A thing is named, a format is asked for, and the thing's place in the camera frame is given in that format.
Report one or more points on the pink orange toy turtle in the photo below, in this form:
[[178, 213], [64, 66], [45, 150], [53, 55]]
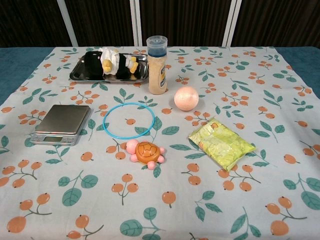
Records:
[[147, 151]]

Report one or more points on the silver digital kitchen scale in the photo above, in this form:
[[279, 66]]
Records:
[[62, 117]]

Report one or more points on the pink foam ball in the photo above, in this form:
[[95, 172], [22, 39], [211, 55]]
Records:
[[186, 99]]

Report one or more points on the seasoning bottle with blue cap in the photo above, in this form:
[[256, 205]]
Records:
[[157, 75]]

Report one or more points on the yellow-green snack packet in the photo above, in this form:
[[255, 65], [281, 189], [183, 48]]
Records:
[[220, 143]]

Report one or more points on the floral fruit print tablecloth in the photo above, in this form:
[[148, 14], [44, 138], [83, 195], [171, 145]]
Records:
[[175, 200]]

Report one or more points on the black penguin plush toy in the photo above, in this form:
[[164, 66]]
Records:
[[92, 62]]

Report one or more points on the stainless steel tray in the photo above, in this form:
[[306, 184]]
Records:
[[80, 72]]

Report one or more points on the dark room divider panel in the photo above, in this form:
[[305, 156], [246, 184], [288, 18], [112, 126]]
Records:
[[280, 22], [30, 22], [100, 22], [185, 20]]

